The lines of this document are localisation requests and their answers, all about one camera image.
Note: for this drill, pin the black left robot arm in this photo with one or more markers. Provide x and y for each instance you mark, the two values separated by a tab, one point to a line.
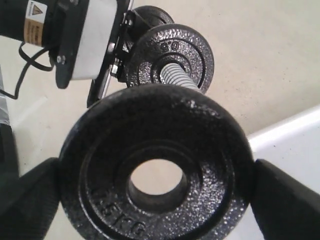
39	23

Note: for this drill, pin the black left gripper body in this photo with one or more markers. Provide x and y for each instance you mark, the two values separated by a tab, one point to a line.
117	56

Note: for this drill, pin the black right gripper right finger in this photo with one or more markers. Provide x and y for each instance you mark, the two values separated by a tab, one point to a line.
284	208

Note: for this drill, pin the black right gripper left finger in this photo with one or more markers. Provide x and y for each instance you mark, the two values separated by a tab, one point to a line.
29	204

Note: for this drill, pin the chrome threaded dumbbell bar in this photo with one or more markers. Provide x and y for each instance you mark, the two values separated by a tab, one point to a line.
174	74

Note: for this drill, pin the black weight plate end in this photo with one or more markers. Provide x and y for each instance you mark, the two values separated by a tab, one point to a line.
170	44

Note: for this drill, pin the white rectangular plastic tray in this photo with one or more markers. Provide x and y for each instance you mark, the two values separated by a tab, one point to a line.
292	145

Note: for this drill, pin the black weight plate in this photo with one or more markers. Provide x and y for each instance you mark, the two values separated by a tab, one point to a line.
156	162
147	17

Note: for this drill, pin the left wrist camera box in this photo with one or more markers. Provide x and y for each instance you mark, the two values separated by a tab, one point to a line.
84	40

